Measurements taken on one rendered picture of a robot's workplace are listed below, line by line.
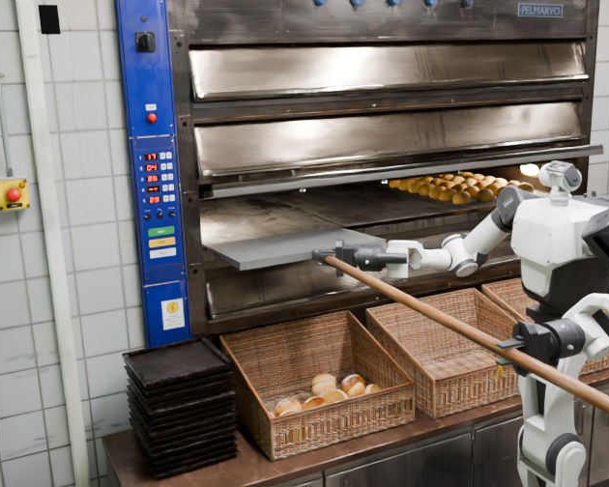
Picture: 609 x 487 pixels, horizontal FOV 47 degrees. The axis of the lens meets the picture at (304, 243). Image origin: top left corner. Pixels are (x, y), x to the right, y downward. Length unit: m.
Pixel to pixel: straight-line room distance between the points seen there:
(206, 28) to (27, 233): 0.89
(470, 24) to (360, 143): 0.68
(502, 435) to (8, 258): 1.83
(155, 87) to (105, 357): 0.93
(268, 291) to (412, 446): 0.76
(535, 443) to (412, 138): 1.23
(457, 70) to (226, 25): 0.98
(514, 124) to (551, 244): 1.21
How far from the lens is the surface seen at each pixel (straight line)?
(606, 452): 3.25
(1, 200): 2.30
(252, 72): 2.53
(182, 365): 2.31
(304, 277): 2.72
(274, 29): 2.58
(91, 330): 2.51
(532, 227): 2.12
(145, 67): 2.38
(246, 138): 2.54
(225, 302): 2.60
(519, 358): 1.59
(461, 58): 3.00
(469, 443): 2.69
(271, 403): 2.70
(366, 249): 2.27
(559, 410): 2.32
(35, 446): 2.65
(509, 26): 3.16
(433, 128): 2.92
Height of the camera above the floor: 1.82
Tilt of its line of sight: 14 degrees down
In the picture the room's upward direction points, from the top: 2 degrees counter-clockwise
